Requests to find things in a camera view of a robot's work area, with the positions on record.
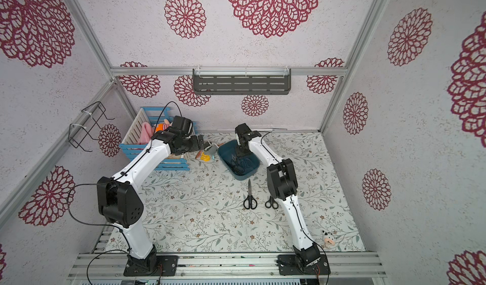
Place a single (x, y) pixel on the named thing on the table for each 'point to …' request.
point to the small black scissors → (271, 202)
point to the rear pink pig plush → (163, 126)
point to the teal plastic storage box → (224, 152)
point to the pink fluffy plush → (147, 133)
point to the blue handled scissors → (238, 164)
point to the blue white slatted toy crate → (154, 115)
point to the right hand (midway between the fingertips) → (247, 151)
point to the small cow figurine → (329, 239)
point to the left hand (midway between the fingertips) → (195, 146)
